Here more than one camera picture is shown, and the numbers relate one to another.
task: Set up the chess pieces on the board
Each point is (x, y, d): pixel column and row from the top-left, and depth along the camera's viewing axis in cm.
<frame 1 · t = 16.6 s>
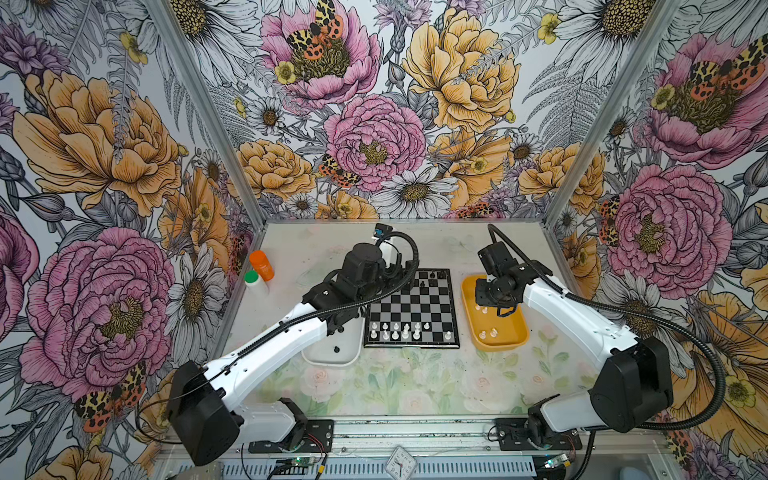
left hand: (400, 266, 75), fingers open
right hand: (487, 306, 84), fingers open
black white chess board: (423, 316, 96), point 2 cm above the table
white plastic tray: (338, 349, 89), on the table
yellow plastic tray: (491, 332, 91), point 3 cm above the table
orange bottle: (260, 262, 102), point 8 cm above the table
white bottle green cap: (256, 286, 96), point 8 cm above the table

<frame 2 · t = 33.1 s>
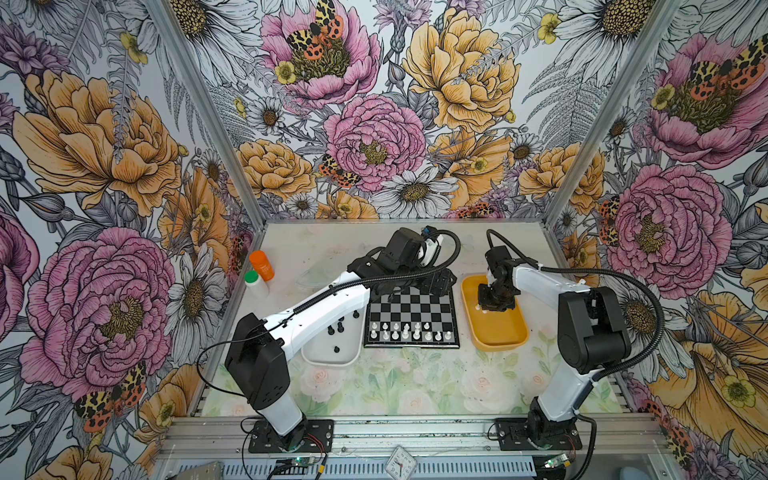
left hand: (437, 281, 78), fingers open
right hand: (487, 313, 93), fingers closed
the named things where they were.

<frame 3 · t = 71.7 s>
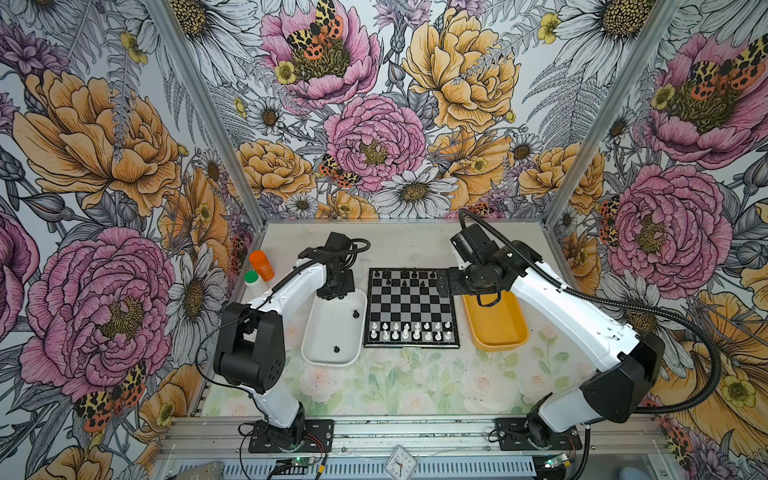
left hand: (340, 298, 89), fingers closed
right hand: (458, 295, 77), fingers open
the named things where they were.

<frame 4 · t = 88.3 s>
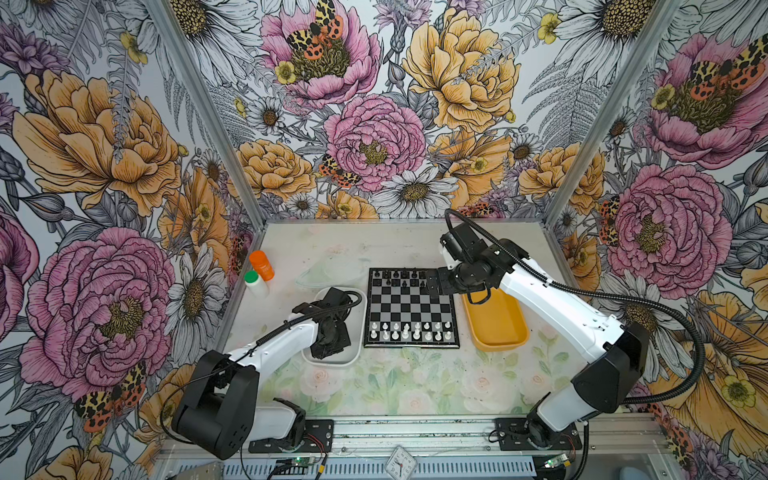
left hand: (336, 355, 85), fingers closed
right hand: (446, 295, 78), fingers open
the named things where they were.

